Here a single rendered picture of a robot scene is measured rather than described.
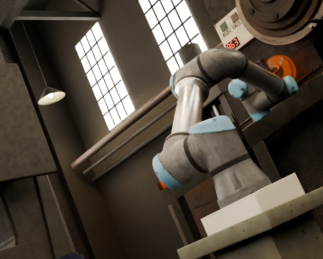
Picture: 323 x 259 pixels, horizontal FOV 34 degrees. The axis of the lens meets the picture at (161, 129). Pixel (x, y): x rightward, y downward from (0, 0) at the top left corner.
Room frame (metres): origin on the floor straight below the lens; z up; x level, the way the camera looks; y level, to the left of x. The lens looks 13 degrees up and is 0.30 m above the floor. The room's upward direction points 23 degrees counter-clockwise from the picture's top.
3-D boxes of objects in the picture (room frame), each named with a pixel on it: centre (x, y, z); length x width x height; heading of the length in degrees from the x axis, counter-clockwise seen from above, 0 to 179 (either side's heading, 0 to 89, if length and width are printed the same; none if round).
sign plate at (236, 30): (2.41, -0.55, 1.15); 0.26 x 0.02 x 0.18; 45
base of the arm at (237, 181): (1.40, -0.13, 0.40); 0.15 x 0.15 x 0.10
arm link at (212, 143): (1.40, -0.12, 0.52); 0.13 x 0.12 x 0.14; 57
